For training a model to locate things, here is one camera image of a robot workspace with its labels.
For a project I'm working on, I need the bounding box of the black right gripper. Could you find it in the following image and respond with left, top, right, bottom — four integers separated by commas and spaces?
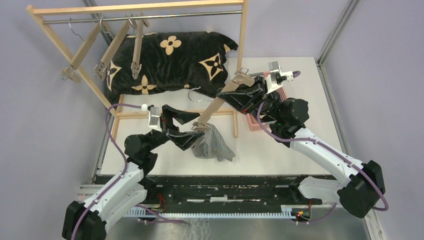
217, 75, 283, 122

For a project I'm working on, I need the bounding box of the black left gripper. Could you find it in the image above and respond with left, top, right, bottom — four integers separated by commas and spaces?
146, 104, 205, 152

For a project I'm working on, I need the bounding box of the wooden hanger with grey underwear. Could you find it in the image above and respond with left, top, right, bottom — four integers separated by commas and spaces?
192, 67, 255, 131

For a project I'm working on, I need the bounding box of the grey striped underwear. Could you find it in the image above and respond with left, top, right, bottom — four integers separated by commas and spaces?
191, 124, 236, 162

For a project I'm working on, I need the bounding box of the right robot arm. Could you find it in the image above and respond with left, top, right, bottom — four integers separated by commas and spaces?
216, 81, 389, 218

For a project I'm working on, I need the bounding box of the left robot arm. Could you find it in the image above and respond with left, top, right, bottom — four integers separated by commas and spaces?
61, 104, 204, 240

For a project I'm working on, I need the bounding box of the empty wooden clip hanger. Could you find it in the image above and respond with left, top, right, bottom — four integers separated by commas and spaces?
60, 19, 111, 83

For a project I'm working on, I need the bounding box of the pink perforated plastic basket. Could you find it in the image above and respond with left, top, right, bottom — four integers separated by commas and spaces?
246, 71, 287, 132

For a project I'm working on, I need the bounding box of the black blanket with cream flowers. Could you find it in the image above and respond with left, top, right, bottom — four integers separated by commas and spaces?
106, 31, 239, 104

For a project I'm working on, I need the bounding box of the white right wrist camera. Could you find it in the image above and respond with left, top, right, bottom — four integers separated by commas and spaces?
264, 61, 299, 94

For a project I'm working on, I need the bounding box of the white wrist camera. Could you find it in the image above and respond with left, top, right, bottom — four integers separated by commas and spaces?
264, 61, 299, 94
140, 104, 162, 132

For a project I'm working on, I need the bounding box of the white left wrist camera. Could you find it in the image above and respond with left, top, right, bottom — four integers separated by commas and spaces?
140, 104, 162, 132

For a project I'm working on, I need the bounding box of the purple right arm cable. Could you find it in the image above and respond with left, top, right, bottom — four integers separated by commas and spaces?
255, 70, 390, 224

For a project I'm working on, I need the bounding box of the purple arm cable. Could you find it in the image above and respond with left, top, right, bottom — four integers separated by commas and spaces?
70, 103, 147, 240
255, 70, 390, 224

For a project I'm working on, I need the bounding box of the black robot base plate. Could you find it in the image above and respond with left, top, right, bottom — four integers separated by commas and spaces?
140, 175, 323, 214

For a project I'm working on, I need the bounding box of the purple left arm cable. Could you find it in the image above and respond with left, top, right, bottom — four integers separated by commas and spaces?
70, 103, 147, 240

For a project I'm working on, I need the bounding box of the wooden clothes rack frame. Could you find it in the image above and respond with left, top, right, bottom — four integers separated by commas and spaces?
26, 0, 249, 140

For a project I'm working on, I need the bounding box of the white slotted cable duct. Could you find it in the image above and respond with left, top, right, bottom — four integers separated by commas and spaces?
124, 206, 299, 220

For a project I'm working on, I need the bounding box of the grey metal corner rail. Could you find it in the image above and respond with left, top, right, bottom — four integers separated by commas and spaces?
315, 0, 361, 154

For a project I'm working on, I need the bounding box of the metal clothes rail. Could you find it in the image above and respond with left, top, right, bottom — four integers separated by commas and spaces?
42, 10, 242, 25

